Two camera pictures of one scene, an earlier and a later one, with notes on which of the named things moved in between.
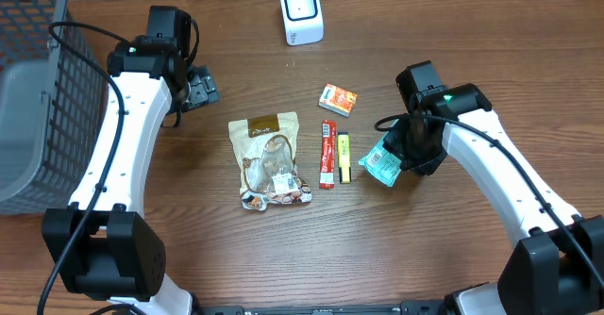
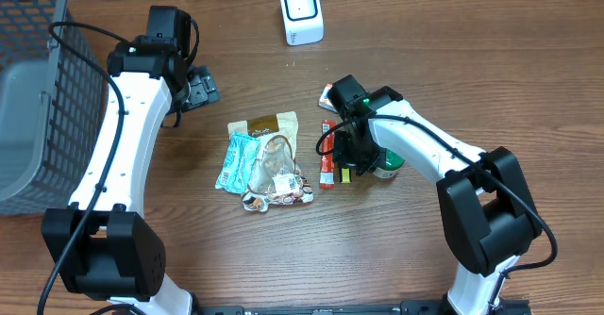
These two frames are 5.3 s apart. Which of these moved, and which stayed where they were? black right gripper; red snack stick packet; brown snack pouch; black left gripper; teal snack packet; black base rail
Moved: teal snack packet; black right gripper
Stayed: black base rail; red snack stick packet; brown snack pouch; black left gripper
